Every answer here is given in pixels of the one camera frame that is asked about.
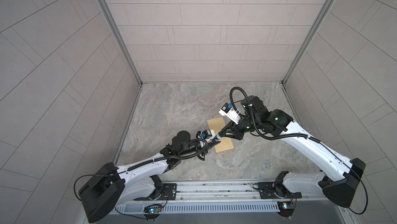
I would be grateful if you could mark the left aluminium corner post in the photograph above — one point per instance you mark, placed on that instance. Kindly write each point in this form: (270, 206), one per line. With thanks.
(118, 38)

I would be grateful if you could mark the aluminium corner post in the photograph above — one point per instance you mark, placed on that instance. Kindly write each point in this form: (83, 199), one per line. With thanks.
(118, 38)
(326, 7)

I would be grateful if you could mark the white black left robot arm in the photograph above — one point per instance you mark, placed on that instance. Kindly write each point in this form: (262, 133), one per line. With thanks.
(112, 185)

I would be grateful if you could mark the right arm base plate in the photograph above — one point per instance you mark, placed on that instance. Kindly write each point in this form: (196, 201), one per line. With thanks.
(269, 190)

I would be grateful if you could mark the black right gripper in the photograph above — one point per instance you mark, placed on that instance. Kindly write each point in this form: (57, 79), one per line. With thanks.
(230, 131)

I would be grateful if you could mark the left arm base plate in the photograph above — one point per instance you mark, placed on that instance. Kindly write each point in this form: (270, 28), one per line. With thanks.
(167, 192)

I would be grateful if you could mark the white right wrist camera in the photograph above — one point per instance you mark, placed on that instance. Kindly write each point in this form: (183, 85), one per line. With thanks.
(228, 111)

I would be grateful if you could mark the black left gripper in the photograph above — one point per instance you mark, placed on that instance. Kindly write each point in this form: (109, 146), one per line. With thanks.
(208, 148)

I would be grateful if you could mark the right aluminium corner post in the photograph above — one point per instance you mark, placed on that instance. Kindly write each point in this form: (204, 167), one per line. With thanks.
(326, 7)

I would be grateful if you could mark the tan kraft envelope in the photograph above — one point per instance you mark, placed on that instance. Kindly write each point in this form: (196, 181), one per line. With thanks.
(225, 143)

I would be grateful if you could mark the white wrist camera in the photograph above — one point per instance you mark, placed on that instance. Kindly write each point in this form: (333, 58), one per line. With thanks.
(208, 135)
(228, 111)

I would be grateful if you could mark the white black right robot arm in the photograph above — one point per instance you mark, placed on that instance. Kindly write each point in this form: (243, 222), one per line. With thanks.
(339, 176)

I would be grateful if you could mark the green circuit board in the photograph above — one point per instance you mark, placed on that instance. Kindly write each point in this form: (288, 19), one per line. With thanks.
(154, 209)
(286, 209)

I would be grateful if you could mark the left green circuit board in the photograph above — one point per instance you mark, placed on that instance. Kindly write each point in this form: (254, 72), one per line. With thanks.
(154, 209)

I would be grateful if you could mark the right green circuit board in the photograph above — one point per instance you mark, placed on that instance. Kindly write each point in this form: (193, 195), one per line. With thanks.
(286, 209)

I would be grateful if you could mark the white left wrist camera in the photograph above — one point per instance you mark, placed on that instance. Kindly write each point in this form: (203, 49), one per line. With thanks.
(208, 135)

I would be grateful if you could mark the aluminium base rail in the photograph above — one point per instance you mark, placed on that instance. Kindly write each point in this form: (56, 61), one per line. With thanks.
(241, 190)

